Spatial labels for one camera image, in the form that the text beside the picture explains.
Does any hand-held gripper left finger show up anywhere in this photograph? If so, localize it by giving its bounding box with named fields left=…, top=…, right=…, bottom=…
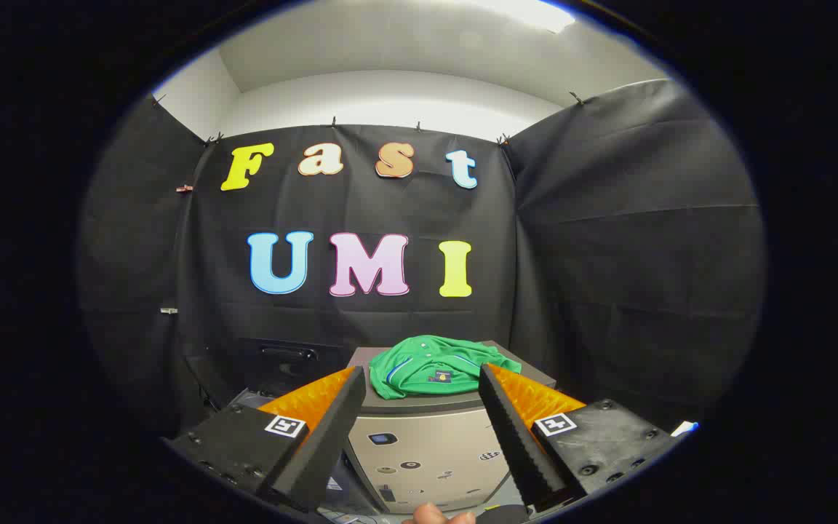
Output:
left=161, top=366, right=367, bottom=514

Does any black backdrop cloth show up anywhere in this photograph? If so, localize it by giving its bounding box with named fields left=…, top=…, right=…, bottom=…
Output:
left=77, top=79, right=765, bottom=437

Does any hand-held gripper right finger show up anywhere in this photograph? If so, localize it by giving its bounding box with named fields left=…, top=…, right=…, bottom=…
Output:
left=479, top=362, right=683, bottom=514

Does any green polo shirt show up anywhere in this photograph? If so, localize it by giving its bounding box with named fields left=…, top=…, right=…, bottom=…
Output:
left=368, top=335, right=522, bottom=401

